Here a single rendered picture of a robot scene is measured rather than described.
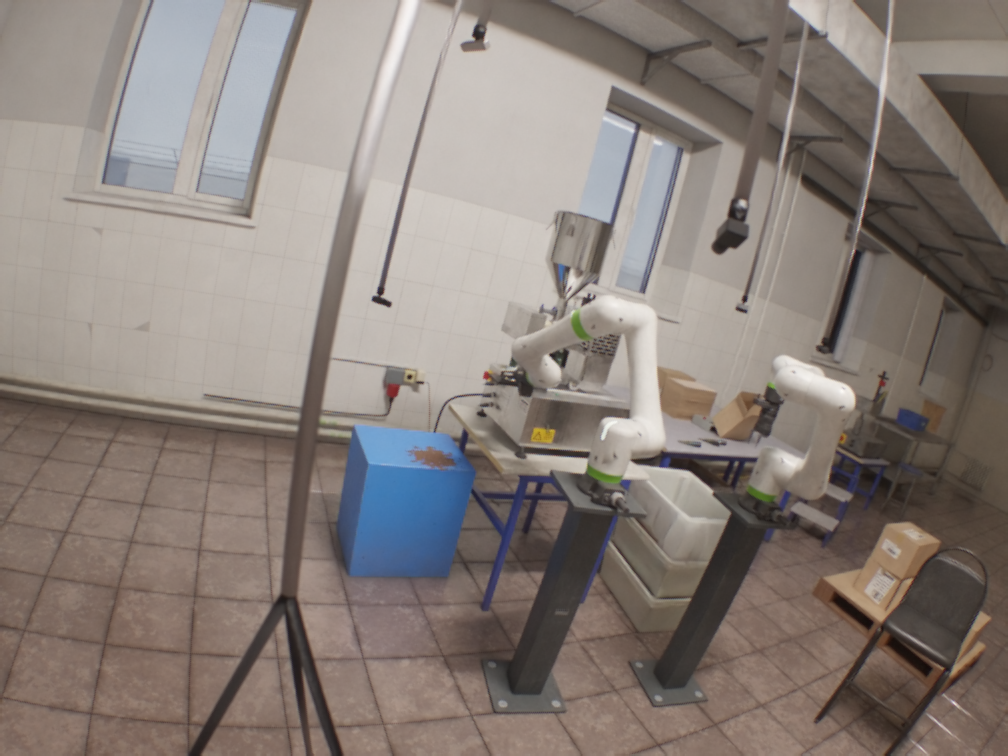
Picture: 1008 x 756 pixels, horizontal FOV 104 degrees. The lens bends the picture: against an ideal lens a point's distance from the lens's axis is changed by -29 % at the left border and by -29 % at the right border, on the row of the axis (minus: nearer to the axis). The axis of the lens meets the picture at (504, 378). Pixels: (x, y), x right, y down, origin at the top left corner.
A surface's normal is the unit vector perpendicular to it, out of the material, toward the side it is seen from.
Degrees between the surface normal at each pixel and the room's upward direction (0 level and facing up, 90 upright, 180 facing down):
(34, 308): 90
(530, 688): 90
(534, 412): 90
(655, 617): 96
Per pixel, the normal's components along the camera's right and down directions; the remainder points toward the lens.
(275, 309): 0.39, 0.32
